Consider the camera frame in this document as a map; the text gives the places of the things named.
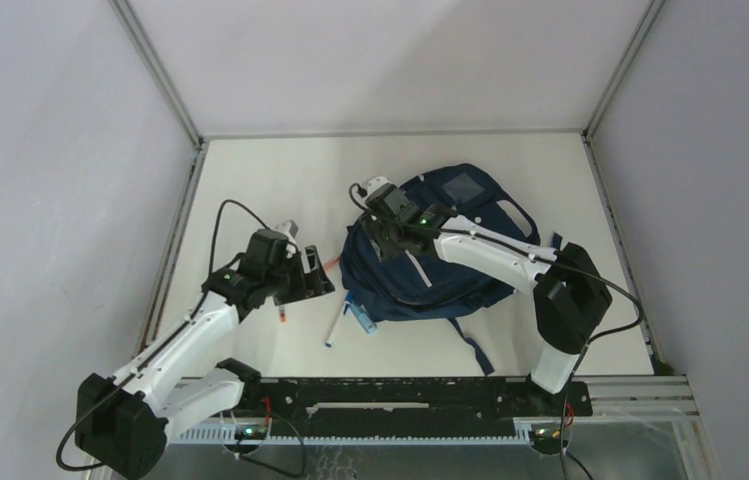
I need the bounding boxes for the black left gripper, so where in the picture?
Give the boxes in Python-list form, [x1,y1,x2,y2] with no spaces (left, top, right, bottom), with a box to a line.
[264,247,334,307]

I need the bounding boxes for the white marker blue cap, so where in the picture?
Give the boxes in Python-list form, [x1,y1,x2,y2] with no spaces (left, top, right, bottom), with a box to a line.
[324,298,349,348]

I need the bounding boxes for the orange pen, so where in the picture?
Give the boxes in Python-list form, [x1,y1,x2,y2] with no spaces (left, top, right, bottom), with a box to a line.
[323,257,340,271]

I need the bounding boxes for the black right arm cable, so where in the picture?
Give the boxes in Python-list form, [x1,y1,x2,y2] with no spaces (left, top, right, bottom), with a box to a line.
[347,182,646,480]

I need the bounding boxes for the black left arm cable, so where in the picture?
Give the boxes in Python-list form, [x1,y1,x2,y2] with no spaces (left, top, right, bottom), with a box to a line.
[55,198,276,473]

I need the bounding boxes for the navy blue student backpack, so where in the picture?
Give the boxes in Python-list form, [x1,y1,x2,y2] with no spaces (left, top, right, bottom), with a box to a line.
[338,163,564,377]

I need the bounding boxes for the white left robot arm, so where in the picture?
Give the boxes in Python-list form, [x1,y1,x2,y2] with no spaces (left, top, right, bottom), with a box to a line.
[74,221,335,479]

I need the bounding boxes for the black mounting rail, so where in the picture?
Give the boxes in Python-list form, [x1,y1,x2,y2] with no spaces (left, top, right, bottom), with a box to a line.
[230,376,594,442]

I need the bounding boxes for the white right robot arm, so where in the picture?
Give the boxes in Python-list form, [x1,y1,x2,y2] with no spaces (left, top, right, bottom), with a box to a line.
[349,177,613,416]

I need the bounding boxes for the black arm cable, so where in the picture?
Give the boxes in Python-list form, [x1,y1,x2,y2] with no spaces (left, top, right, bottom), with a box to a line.
[347,182,646,480]
[55,198,276,473]

